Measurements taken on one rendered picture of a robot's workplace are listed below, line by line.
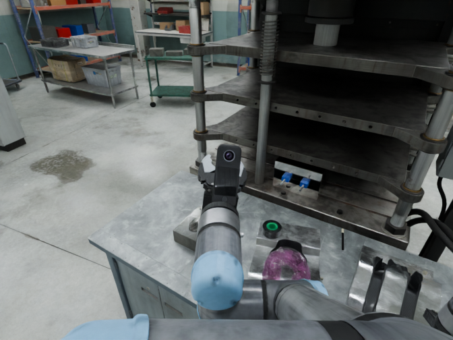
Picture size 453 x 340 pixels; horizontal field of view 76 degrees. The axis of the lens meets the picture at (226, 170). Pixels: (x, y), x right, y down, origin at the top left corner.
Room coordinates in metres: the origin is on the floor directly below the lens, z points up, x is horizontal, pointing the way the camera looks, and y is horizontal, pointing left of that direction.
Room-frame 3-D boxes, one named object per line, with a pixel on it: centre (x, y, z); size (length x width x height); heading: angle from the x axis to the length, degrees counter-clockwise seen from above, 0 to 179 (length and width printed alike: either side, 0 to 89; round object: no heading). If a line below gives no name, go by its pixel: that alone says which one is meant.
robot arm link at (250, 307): (0.30, 0.00, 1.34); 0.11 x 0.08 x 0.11; 89
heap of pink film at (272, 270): (0.70, -0.22, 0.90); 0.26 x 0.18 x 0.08; 166
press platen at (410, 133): (1.65, -0.54, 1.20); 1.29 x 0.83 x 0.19; 58
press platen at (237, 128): (1.65, -0.54, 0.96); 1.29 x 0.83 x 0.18; 58
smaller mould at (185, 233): (1.00, 0.13, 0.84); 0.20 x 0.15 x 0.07; 148
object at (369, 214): (1.65, -0.52, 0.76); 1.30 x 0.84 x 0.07; 58
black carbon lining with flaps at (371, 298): (0.58, -0.55, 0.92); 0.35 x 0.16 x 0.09; 148
